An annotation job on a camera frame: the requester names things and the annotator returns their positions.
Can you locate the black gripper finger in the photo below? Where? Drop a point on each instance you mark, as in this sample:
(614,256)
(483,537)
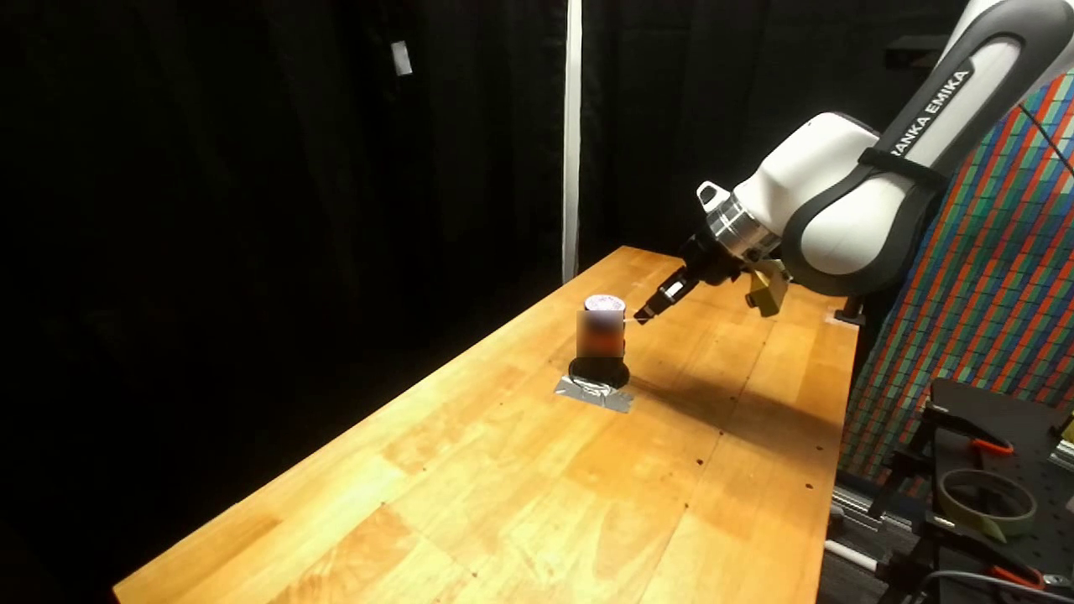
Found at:
(653,310)
(678,285)

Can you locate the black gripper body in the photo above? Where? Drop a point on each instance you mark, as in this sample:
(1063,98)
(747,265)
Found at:
(717,240)

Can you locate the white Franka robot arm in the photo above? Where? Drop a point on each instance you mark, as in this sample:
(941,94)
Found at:
(884,178)

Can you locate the white vertical pole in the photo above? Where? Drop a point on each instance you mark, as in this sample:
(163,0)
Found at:
(573,134)

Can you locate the colourful woven cloth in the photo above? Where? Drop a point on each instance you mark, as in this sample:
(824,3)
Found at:
(985,303)

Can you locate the black metal plate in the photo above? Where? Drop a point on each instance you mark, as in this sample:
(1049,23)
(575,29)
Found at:
(1002,409)

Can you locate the masking tape roll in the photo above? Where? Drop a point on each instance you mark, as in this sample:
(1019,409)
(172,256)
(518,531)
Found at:
(950,498)

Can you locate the white tag on curtain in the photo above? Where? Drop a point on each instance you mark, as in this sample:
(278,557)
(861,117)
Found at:
(401,58)

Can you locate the black curtain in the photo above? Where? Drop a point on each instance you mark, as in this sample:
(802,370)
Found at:
(278,221)

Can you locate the grey duct tape strip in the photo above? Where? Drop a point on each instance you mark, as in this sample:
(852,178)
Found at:
(592,392)

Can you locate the aluminium rail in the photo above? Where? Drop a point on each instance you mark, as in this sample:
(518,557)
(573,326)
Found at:
(864,524)

